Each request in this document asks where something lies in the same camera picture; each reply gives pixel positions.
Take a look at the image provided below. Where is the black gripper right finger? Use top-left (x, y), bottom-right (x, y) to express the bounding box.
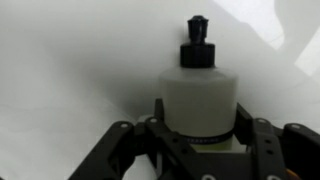
top-left (234, 104), bottom-right (320, 180)

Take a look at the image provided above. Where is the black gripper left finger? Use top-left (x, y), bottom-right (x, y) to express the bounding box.
top-left (68, 99), bottom-right (200, 180)

